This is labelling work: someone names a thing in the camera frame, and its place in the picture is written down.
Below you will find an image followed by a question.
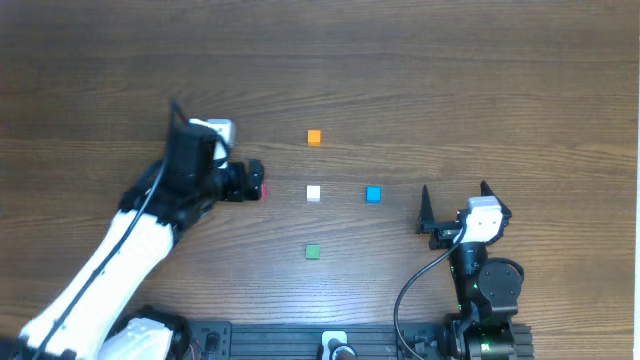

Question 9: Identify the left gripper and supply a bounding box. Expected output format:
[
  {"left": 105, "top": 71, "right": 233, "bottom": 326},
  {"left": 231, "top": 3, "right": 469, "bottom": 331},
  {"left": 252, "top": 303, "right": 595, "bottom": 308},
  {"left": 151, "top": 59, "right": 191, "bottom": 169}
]
[{"left": 218, "top": 159, "right": 265, "bottom": 203}]

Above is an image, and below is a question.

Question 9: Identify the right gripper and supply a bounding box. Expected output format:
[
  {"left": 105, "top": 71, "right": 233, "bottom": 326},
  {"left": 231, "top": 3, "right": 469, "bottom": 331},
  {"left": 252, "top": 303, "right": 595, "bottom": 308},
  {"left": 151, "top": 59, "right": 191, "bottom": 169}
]
[{"left": 417, "top": 180, "right": 513, "bottom": 251}]

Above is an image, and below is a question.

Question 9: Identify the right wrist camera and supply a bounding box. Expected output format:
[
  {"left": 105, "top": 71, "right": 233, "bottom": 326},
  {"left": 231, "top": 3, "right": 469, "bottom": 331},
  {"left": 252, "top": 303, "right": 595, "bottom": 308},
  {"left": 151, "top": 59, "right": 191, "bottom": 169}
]
[{"left": 457, "top": 195, "right": 504, "bottom": 245}]

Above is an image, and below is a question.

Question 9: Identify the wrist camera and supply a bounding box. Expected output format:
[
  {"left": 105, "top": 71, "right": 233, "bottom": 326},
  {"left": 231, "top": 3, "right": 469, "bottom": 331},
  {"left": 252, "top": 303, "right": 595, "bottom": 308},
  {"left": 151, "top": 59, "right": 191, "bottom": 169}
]
[
  {"left": 457, "top": 195, "right": 504, "bottom": 245},
  {"left": 188, "top": 118, "right": 237, "bottom": 169}
]

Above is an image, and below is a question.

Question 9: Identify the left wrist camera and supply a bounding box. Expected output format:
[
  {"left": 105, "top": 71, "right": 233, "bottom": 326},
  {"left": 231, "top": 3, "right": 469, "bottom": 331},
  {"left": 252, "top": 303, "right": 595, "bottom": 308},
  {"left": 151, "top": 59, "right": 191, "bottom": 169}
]
[{"left": 188, "top": 118, "right": 237, "bottom": 169}]

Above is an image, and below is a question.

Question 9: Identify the mounting rail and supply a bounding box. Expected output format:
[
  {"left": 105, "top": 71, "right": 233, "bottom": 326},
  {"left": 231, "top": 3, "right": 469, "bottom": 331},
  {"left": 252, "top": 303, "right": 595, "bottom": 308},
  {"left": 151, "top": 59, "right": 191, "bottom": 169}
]
[{"left": 189, "top": 320, "right": 534, "bottom": 360}]

